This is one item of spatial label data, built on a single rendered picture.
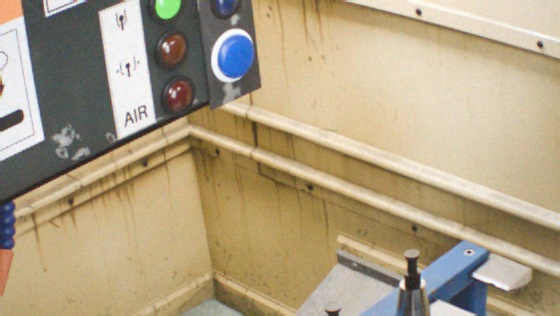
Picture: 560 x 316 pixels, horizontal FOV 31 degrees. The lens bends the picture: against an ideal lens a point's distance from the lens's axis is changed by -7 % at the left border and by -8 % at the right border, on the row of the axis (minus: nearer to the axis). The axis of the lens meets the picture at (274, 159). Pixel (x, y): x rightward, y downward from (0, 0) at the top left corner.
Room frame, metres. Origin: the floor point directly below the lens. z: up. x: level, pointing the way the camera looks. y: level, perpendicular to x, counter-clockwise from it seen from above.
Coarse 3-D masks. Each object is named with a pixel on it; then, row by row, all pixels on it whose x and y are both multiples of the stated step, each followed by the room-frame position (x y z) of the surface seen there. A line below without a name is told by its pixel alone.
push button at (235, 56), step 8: (224, 40) 0.67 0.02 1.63; (232, 40) 0.66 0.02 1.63; (240, 40) 0.67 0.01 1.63; (248, 40) 0.67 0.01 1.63; (224, 48) 0.66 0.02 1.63; (232, 48) 0.66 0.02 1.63; (240, 48) 0.67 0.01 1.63; (248, 48) 0.67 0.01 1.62; (224, 56) 0.66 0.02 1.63; (232, 56) 0.66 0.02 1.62; (240, 56) 0.67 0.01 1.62; (248, 56) 0.67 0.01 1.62; (224, 64) 0.66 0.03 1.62; (232, 64) 0.66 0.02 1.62; (240, 64) 0.67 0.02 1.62; (248, 64) 0.67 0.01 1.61; (224, 72) 0.66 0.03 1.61; (232, 72) 0.66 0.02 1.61; (240, 72) 0.67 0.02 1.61
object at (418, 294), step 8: (424, 280) 0.87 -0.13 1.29; (400, 288) 0.86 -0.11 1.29; (408, 288) 0.86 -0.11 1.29; (416, 288) 0.86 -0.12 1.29; (424, 288) 0.86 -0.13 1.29; (400, 296) 0.86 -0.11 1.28; (408, 296) 0.86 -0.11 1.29; (416, 296) 0.85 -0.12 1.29; (424, 296) 0.86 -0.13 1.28; (400, 304) 0.86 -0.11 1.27; (408, 304) 0.85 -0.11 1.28; (416, 304) 0.85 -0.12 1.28; (424, 304) 0.86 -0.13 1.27; (400, 312) 0.86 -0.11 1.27; (408, 312) 0.85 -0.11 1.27; (416, 312) 0.85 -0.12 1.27; (424, 312) 0.85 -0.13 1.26
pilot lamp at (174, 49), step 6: (174, 36) 0.64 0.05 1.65; (180, 36) 0.64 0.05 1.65; (168, 42) 0.63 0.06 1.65; (174, 42) 0.64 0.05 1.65; (180, 42) 0.64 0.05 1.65; (162, 48) 0.63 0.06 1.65; (168, 48) 0.63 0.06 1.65; (174, 48) 0.64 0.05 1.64; (180, 48) 0.64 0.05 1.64; (162, 54) 0.63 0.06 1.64; (168, 54) 0.63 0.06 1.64; (174, 54) 0.63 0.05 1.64; (180, 54) 0.64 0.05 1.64; (168, 60) 0.63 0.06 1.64; (174, 60) 0.64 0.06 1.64; (180, 60) 0.64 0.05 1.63
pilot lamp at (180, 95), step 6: (180, 84) 0.64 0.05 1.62; (186, 84) 0.64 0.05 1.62; (174, 90) 0.63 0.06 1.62; (180, 90) 0.64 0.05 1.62; (186, 90) 0.64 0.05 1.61; (174, 96) 0.63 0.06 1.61; (180, 96) 0.63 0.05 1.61; (186, 96) 0.64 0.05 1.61; (174, 102) 0.63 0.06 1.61; (180, 102) 0.63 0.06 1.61; (186, 102) 0.64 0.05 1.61; (174, 108) 0.63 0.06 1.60; (180, 108) 0.64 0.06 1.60
